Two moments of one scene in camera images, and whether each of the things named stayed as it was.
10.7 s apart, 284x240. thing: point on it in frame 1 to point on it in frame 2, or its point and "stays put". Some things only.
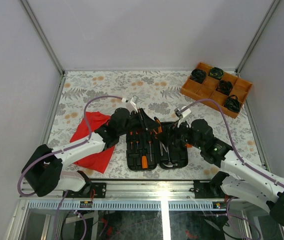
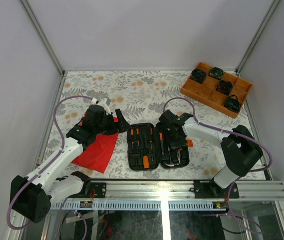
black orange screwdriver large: [149, 142] stays put
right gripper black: [183, 124] to [182, 145]
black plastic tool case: [145, 150] stays put
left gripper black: [148, 123] to [123, 125]
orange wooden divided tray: [229, 91] stays put
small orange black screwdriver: [131, 141] stays put
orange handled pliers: [159, 129] to [178, 155]
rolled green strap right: [232, 103] stays put
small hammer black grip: [170, 164] stays put
